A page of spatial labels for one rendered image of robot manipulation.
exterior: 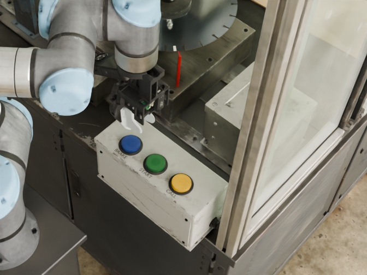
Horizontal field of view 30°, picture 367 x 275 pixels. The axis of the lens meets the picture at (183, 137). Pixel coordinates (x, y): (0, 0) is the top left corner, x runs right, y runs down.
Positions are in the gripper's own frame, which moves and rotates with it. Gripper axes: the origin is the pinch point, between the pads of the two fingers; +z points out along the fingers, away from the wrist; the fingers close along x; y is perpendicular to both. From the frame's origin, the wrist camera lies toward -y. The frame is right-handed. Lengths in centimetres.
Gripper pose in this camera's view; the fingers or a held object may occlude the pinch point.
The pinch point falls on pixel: (128, 121)
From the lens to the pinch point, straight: 137.4
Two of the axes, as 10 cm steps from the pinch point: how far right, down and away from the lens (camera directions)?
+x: 6.6, -5.8, 4.8
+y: 7.5, 5.6, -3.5
